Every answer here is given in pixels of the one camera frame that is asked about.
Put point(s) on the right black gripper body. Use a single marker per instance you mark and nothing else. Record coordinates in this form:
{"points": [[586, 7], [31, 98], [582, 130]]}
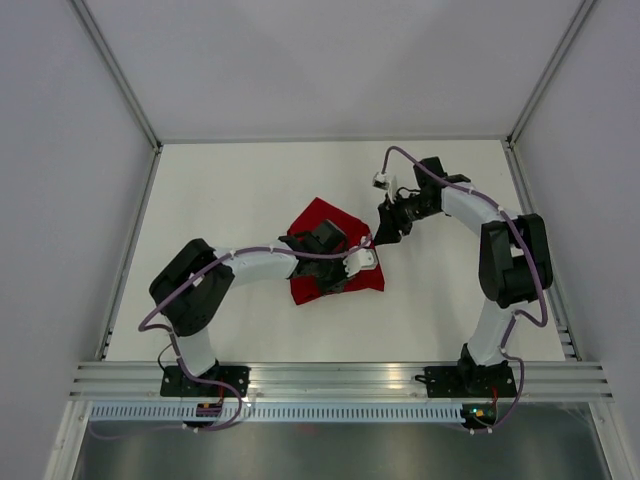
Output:
{"points": [[405, 211]]}

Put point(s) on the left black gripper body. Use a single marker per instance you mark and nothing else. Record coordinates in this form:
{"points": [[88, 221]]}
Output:
{"points": [[330, 273]]}

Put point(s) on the red cloth napkin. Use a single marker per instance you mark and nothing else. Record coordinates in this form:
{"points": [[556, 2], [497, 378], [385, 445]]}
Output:
{"points": [[303, 291]]}

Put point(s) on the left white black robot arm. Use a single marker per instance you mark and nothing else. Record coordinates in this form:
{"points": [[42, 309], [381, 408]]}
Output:
{"points": [[190, 290]]}

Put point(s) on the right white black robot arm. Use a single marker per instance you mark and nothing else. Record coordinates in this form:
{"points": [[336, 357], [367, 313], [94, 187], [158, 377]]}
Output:
{"points": [[514, 270]]}

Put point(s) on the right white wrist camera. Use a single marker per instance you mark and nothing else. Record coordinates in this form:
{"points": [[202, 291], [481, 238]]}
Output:
{"points": [[387, 183]]}

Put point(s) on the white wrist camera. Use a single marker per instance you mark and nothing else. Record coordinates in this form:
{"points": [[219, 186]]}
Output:
{"points": [[364, 259], [387, 183]]}

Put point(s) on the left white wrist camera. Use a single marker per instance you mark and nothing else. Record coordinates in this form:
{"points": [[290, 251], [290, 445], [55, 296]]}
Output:
{"points": [[364, 259]]}

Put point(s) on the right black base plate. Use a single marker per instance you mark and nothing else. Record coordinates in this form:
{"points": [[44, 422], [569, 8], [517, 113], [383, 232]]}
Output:
{"points": [[483, 382]]}

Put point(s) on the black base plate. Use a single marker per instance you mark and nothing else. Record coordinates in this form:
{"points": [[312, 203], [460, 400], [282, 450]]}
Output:
{"points": [[483, 382], [218, 381]]}

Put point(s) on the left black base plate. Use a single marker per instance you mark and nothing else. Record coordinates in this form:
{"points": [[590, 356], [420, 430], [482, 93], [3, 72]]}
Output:
{"points": [[218, 381]]}

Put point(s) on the aluminium front rail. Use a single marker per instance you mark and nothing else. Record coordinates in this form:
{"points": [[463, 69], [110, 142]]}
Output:
{"points": [[555, 381]]}

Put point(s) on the aluminium frame right post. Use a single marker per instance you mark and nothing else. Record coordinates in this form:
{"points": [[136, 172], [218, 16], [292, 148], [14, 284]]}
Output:
{"points": [[578, 20]]}

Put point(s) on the aluminium frame post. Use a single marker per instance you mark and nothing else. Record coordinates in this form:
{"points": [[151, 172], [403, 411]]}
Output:
{"points": [[578, 20], [101, 45]]}

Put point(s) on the aluminium frame left post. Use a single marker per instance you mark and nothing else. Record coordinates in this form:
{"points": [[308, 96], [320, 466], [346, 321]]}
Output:
{"points": [[101, 45]]}

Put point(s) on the white slotted cable duct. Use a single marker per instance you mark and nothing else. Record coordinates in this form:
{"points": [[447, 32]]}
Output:
{"points": [[447, 413]]}

